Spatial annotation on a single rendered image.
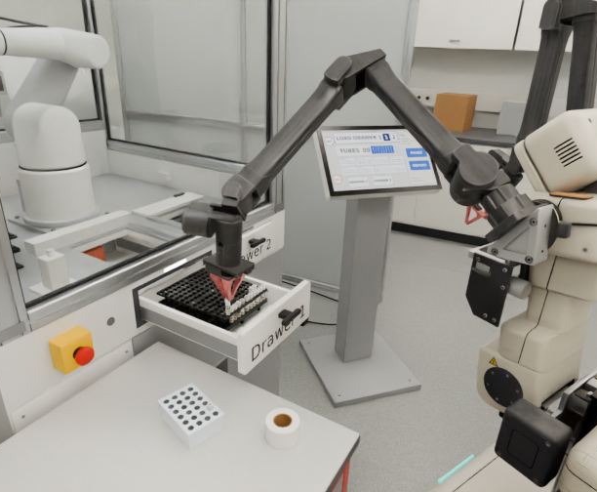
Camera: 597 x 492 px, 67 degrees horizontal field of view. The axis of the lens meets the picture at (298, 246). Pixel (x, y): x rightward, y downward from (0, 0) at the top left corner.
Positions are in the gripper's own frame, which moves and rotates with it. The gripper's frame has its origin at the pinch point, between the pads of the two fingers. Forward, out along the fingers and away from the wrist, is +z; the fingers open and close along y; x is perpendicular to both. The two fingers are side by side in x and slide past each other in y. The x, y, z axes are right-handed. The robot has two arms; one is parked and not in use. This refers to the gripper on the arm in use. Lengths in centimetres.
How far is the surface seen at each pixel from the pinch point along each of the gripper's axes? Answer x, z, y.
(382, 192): -99, 0, 3
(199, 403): 17.8, 14.5, -7.7
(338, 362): -100, 92, 12
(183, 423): 22.9, 15.1, -8.5
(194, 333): 6.6, 8.8, 4.5
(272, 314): -3.3, 2.4, -10.4
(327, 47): -170, -50, 76
